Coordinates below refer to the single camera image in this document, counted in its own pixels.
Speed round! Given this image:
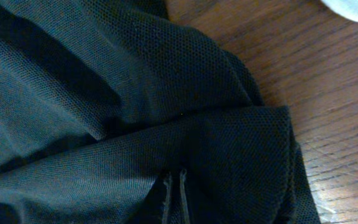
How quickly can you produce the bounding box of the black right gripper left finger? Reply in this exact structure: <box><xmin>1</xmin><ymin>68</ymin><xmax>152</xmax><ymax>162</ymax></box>
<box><xmin>162</xmin><ymin>172</ymin><xmax>173</xmax><ymax>224</ymax></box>

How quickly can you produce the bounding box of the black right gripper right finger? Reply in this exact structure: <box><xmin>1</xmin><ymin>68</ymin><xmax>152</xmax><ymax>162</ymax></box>
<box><xmin>180</xmin><ymin>169</ymin><xmax>191</xmax><ymax>224</ymax></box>

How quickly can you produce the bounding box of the black polo shirt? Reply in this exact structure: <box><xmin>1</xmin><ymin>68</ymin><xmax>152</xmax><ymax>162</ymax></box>
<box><xmin>0</xmin><ymin>0</ymin><xmax>319</xmax><ymax>223</ymax></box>

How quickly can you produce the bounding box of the white garment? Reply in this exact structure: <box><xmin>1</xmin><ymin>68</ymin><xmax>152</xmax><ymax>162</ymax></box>
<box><xmin>321</xmin><ymin>0</ymin><xmax>358</xmax><ymax>22</ymax></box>

